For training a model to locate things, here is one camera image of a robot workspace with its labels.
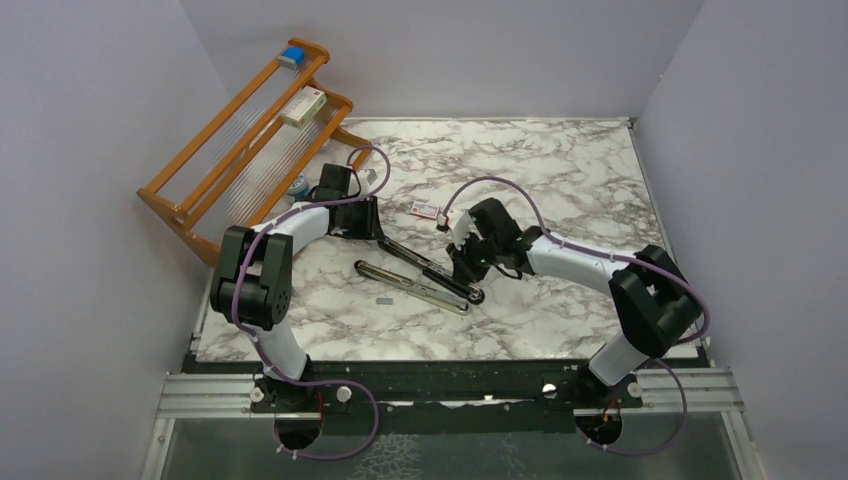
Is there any blue grey eraser block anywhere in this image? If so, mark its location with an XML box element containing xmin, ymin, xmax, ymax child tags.
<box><xmin>276</xmin><ymin>46</ymin><xmax>306</xmax><ymax>71</ymax></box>

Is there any black stapler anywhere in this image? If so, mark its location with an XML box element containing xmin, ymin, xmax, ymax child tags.
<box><xmin>378</xmin><ymin>237</ymin><xmax>485</xmax><ymax>305</ymax></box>

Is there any blue white jar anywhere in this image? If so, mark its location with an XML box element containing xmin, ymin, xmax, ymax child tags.
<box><xmin>286</xmin><ymin>174</ymin><xmax>311</xmax><ymax>202</ymax></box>

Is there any red white staple box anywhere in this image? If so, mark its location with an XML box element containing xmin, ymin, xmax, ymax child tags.
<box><xmin>409</xmin><ymin>201</ymin><xmax>440</xmax><ymax>220</ymax></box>

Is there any orange wooden shelf rack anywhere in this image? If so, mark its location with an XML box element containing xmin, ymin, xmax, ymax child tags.
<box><xmin>137</xmin><ymin>37</ymin><xmax>370</xmax><ymax>267</ymax></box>

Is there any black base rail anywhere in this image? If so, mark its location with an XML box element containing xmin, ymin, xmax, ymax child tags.
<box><xmin>156</xmin><ymin>361</ymin><xmax>745</xmax><ymax>436</ymax></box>

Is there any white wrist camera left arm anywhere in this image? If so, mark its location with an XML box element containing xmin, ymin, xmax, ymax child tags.
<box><xmin>366</xmin><ymin>169</ymin><xmax>379</xmax><ymax>187</ymax></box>

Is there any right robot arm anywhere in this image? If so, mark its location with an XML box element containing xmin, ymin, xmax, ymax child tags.
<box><xmin>437</xmin><ymin>198</ymin><xmax>703</xmax><ymax>407</ymax></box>

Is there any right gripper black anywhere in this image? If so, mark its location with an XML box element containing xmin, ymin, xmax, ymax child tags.
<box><xmin>445</xmin><ymin>230</ymin><xmax>500</xmax><ymax>284</ymax></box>

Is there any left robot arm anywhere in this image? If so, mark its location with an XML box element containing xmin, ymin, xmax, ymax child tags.
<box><xmin>209</xmin><ymin>165</ymin><xmax>383</xmax><ymax>411</ymax></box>

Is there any white red box on shelf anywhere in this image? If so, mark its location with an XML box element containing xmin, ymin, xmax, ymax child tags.
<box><xmin>278</xmin><ymin>86</ymin><xmax>327</xmax><ymax>129</ymax></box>

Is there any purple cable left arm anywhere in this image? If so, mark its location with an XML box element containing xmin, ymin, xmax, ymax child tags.
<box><xmin>230</xmin><ymin>145</ymin><xmax>392</xmax><ymax>463</ymax></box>

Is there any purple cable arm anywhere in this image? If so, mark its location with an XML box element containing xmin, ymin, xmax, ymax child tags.
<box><xmin>230</xmin><ymin>145</ymin><xmax>392</xmax><ymax>463</ymax></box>
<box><xmin>442</xmin><ymin>176</ymin><xmax>711</xmax><ymax>458</ymax></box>

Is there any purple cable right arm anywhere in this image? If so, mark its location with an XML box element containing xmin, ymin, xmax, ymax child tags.
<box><xmin>442</xmin><ymin>176</ymin><xmax>711</xmax><ymax>458</ymax></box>

